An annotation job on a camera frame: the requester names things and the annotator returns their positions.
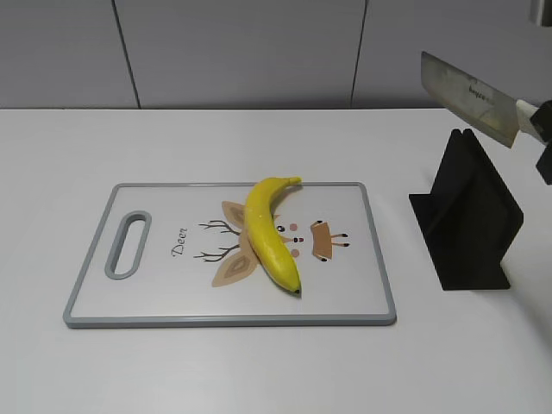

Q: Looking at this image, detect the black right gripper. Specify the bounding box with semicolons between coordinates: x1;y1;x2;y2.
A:
530;100;552;185

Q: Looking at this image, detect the cleaver knife with white handle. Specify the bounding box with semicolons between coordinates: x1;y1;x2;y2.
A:
421;51;543;147

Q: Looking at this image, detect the black knife stand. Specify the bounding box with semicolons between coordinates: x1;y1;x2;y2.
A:
409;129;524;291

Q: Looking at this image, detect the yellow plastic banana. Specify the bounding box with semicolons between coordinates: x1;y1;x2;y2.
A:
244;177;302;295

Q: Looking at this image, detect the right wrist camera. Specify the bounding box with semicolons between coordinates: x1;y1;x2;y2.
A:
530;0;552;28

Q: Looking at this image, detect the white grey-rimmed cutting board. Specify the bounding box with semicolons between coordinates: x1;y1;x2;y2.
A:
63;182;396;329

